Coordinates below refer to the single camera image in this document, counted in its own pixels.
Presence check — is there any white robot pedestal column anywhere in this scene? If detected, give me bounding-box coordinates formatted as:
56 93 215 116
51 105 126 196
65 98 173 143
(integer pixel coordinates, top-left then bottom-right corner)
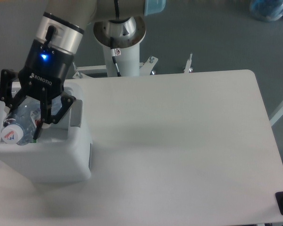
93 16 146 77

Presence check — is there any white pedestal base frame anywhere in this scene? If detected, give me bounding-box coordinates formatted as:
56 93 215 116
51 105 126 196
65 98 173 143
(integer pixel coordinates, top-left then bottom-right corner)
72 53 193 79

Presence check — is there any crushed clear plastic bottle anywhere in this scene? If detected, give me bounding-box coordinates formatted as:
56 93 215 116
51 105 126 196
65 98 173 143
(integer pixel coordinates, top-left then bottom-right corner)
1 96 64 146

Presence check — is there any blue plastic bag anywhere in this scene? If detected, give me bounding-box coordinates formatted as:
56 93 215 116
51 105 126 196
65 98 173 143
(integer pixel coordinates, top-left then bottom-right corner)
249 0 283 22

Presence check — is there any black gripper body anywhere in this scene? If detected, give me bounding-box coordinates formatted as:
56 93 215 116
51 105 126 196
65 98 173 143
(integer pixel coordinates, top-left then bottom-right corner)
18 40 74 100

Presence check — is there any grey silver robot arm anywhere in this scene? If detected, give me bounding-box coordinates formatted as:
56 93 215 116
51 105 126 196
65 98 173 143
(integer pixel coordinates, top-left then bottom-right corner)
0 0 166 143

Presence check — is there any white trash can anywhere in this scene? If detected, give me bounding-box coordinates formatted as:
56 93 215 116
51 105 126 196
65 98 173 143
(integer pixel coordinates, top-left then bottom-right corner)
0 82 92 183

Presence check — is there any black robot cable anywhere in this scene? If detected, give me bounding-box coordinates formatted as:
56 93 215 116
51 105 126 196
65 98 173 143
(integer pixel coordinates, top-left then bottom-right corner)
109 37 122 77

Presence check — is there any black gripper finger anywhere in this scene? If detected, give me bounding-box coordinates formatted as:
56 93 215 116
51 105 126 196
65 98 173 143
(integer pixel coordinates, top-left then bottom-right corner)
0 69 30 113
33 88 76 141

